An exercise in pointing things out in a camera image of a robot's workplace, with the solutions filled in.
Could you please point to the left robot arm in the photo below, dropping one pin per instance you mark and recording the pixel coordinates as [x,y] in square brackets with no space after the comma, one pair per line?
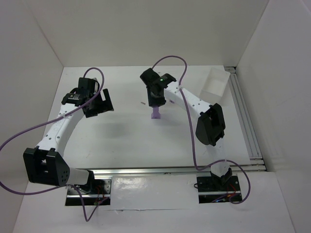
[45,163]

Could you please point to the aluminium rail right side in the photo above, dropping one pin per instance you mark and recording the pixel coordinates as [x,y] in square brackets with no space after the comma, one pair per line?
[249,135]

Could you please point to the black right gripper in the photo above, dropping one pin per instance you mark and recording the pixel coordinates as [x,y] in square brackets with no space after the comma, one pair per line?
[156,101]

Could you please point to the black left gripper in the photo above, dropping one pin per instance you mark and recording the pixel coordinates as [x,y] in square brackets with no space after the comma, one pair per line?
[97,107]

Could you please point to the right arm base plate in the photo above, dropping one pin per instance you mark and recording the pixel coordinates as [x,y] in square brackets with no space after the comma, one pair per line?
[209,192]

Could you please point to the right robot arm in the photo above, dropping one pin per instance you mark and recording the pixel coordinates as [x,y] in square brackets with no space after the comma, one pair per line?
[206,121]

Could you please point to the white perforated metal bin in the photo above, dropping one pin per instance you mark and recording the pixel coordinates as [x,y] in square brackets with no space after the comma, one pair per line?
[214,86]

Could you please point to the aluminium rail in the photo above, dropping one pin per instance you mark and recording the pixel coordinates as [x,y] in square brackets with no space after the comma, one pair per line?
[249,135]
[169,170]

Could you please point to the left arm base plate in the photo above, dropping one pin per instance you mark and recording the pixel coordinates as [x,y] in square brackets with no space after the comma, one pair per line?
[99,193]

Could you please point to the aluminium rail front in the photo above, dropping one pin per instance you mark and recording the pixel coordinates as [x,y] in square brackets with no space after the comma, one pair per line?
[169,170]

